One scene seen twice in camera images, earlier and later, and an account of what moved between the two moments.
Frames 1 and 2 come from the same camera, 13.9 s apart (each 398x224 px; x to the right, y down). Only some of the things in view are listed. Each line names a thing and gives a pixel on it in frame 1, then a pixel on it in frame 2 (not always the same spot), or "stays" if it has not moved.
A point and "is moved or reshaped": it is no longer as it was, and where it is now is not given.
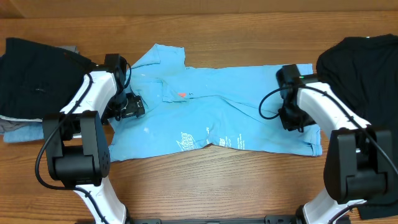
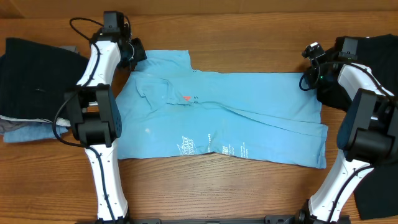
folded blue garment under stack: (32, 132) stays
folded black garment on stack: (37, 79) stays
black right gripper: (291, 125) → (313, 84)
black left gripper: (135, 106) → (140, 53)
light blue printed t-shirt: (234, 107) is moved or reshaped
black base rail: (269, 219) stays
